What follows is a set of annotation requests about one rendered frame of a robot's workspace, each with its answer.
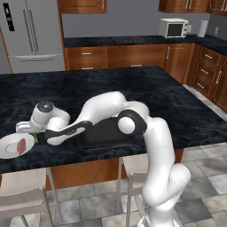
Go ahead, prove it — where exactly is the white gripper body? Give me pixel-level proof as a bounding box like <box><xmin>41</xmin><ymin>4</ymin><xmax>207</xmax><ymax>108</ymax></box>
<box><xmin>15</xmin><ymin>120</ymin><xmax>39</xmax><ymax>135</ymax></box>

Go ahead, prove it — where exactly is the green asparagus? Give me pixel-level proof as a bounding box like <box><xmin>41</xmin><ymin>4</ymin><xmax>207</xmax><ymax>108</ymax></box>
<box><xmin>33</xmin><ymin>132</ymin><xmax>41</xmax><ymax>145</ymax></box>

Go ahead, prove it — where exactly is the red raw steak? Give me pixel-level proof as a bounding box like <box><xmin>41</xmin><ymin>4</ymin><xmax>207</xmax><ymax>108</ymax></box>
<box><xmin>16</xmin><ymin>137</ymin><xmax>27</xmax><ymax>157</ymax></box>

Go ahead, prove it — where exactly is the white round plate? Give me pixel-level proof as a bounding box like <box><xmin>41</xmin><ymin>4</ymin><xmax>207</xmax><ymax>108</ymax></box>
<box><xmin>0</xmin><ymin>132</ymin><xmax>36</xmax><ymax>160</ymax></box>

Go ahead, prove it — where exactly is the pale wooden stool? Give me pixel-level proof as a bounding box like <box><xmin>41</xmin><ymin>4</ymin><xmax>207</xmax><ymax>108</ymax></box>
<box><xmin>0</xmin><ymin>167</ymin><xmax>64</xmax><ymax>227</ymax></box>
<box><xmin>116</xmin><ymin>153</ymin><xmax>153</xmax><ymax>227</ymax></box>

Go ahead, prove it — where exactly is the wooden island base panel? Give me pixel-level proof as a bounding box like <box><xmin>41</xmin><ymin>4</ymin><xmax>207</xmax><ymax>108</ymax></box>
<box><xmin>44</xmin><ymin>148</ymin><xmax>184</xmax><ymax>192</ymax></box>

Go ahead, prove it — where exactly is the stainless steel fridge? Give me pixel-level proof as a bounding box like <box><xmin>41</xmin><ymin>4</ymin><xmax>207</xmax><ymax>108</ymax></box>
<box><xmin>0</xmin><ymin>0</ymin><xmax>66</xmax><ymax>75</ymax></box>

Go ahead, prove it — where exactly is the wooden base cupboard run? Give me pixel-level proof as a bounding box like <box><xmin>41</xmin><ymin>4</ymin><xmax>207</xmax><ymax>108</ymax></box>
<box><xmin>189</xmin><ymin>43</ymin><xmax>227</xmax><ymax>114</ymax></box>
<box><xmin>64</xmin><ymin>43</ymin><xmax>197</xmax><ymax>85</ymax></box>

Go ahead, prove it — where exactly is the black hob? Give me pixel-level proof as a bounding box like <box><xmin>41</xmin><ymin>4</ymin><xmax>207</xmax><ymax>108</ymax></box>
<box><xmin>113</xmin><ymin>35</ymin><xmax>148</xmax><ymax>45</ymax></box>

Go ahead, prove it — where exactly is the white microwave oven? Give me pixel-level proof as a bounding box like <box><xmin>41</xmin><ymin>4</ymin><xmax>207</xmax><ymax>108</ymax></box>
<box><xmin>159</xmin><ymin>18</ymin><xmax>190</xmax><ymax>40</ymax></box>

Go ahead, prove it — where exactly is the wooden wall cupboard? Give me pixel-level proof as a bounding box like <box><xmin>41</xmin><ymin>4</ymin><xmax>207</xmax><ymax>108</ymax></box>
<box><xmin>158</xmin><ymin>0</ymin><xmax>227</xmax><ymax>16</ymax></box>
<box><xmin>58</xmin><ymin>0</ymin><xmax>108</xmax><ymax>15</ymax></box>

